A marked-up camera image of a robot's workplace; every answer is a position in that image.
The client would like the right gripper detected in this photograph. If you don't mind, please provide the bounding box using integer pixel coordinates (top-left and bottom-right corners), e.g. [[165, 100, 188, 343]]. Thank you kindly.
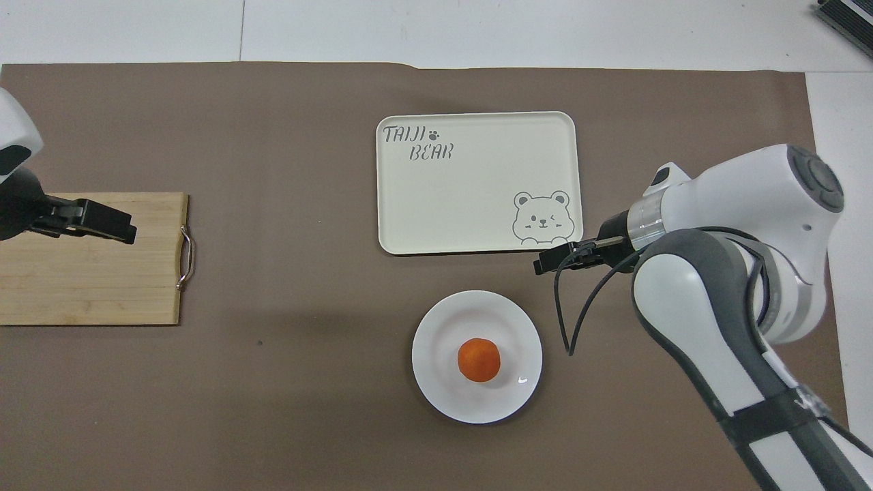
[[578, 209, 642, 271]]

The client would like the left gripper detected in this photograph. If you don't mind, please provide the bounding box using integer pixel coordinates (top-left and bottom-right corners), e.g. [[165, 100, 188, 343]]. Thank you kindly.
[[0, 166, 85, 241]]

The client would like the orange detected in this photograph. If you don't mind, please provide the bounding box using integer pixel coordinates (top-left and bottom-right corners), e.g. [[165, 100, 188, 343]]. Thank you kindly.
[[456, 337, 503, 383]]

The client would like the white round plate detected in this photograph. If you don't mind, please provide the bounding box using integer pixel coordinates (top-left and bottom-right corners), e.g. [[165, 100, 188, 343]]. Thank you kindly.
[[411, 290, 544, 426]]

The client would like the wooden cutting board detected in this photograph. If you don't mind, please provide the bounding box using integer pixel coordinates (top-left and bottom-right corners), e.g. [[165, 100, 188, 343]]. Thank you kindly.
[[0, 192, 196, 327]]

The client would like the cream tray with bear print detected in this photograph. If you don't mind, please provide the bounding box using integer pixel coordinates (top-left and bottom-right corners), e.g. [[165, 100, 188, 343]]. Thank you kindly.
[[375, 111, 585, 256]]

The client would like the dark device at corner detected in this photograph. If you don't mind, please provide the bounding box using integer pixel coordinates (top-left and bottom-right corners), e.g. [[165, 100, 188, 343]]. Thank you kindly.
[[814, 0, 873, 50]]

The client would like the black cable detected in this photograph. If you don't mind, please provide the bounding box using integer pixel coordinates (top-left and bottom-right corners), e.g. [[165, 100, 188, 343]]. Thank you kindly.
[[552, 227, 773, 357]]

